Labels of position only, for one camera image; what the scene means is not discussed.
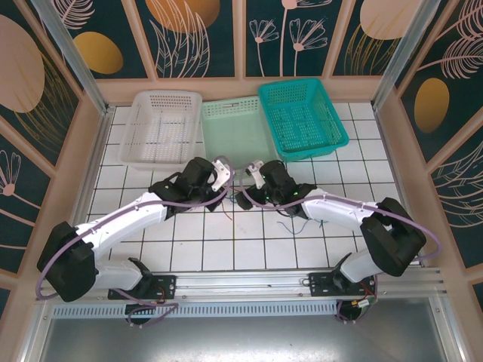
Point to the yellow power connector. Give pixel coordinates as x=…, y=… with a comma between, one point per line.
x=363, y=302

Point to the teal perforated plastic basket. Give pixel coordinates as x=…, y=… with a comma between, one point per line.
x=302, y=124

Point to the light green plastic basket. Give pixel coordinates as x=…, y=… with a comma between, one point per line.
x=234, y=132

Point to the grey metal sheet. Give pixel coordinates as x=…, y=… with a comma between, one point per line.
x=241, y=339

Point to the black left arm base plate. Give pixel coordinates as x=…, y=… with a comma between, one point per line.
x=166, y=283

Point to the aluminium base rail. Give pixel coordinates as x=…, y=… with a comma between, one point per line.
x=241, y=283

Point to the aluminium frame post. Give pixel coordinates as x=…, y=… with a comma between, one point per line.
x=400, y=56
x=71, y=56

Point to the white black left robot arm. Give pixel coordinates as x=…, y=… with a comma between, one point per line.
x=124, y=218

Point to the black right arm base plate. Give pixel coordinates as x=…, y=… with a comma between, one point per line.
x=320, y=284

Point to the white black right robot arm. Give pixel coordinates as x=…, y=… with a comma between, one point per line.
x=332, y=213

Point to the white perforated plastic basket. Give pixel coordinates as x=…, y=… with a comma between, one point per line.
x=158, y=128

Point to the aluminium side rail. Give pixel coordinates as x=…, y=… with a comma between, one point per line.
x=400, y=169
x=94, y=151

